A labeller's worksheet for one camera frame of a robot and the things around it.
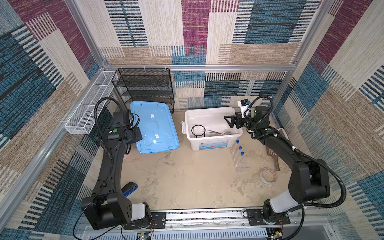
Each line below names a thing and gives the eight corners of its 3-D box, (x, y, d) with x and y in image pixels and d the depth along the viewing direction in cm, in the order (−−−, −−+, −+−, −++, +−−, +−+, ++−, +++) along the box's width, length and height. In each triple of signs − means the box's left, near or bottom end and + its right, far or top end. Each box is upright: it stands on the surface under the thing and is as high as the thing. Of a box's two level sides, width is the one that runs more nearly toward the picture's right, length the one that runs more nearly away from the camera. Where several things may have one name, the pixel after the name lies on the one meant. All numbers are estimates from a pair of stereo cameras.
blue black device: (126, 196, 83) (122, 194, 79) (123, 191, 84) (119, 188, 80) (139, 187, 86) (136, 184, 82) (136, 182, 87) (133, 179, 83)
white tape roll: (261, 184, 86) (263, 182, 85) (257, 169, 92) (258, 167, 90) (277, 184, 86) (279, 182, 84) (272, 169, 92) (273, 167, 90)
